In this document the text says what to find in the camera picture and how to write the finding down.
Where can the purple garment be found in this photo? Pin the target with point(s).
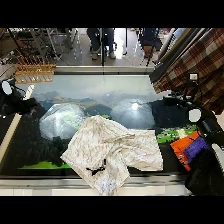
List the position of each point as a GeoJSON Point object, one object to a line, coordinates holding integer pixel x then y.
{"type": "Point", "coordinates": [196, 148]}

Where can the white patterned shorts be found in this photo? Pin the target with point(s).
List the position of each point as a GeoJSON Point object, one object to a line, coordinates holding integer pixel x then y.
{"type": "Point", "coordinates": [110, 150]}

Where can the silver frame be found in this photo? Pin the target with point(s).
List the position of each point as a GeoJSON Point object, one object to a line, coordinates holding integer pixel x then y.
{"type": "Point", "coordinates": [46, 186]}

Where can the black garment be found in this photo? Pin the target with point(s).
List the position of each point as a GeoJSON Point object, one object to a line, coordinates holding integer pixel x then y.
{"type": "Point", "coordinates": [205, 176]}

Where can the person's legs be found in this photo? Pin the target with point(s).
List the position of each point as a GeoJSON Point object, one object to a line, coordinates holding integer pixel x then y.
{"type": "Point", "coordinates": [100, 41]}
{"type": "Point", "coordinates": [149, 41]}

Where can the brown clothes hanger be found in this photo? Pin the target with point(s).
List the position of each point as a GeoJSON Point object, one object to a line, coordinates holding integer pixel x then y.
{"type": "Point", "coordinates": [35, 69]}

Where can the checked shirt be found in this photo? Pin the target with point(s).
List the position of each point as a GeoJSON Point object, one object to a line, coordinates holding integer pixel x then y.
{"type": "Point", "coordinates": [203, 63]}

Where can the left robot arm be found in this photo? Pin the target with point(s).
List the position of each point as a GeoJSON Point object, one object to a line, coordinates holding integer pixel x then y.
{"type": "Point", "coordinates": [13, 101]}

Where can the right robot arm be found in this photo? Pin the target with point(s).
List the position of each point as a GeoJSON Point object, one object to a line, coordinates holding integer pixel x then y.
{"type": "Point", "coordinates": [203, 121]}

